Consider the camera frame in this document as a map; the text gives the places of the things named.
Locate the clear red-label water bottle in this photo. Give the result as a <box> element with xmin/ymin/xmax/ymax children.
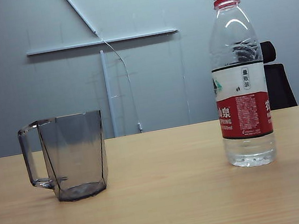
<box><xmin>199</xmin><ymin>0</ymin><xmax>281</xmax><ymax>172</ymax></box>

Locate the transparent grey plastic mug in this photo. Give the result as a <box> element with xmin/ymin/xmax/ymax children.
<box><xmin>15</xmin><ymin>109</ymin><xmax>115</xmax><ymax>209</ymax></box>

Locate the black mesh office chair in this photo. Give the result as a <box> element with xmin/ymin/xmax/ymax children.
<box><xmin>258</xmin><ymin>37</ymin><xmax>298</xmax><ymax>111</ymax></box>

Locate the vertical white wall conduit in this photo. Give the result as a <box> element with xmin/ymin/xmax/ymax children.
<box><xmin>99</xmin><ymin>49</ymin><xmax>120</xmax><ymax>138</ymax></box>

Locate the white hanging cable with plug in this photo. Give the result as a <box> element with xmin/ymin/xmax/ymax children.
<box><xmin>100</xmin><ymin>33</ymin><xmax>144</xmax><ymax>137</ymax></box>

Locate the thin grey hanging wire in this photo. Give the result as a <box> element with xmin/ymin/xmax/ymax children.
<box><xmin>174</xmin><ymin>33</ymin><xmax>195</xmax><ymax>125</ymax></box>

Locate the horizontal white wall conduit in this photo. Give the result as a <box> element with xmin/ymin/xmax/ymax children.
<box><xmin>25</xmin><ymin>25</ymin><xmax>179</xmax><ymax>59</ymax></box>

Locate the diagonal white wall conduit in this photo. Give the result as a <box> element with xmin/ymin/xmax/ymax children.
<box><xmin>59</xmin><ymin>0</ymin><xmax>100</xmax><ymax>41</ymax></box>

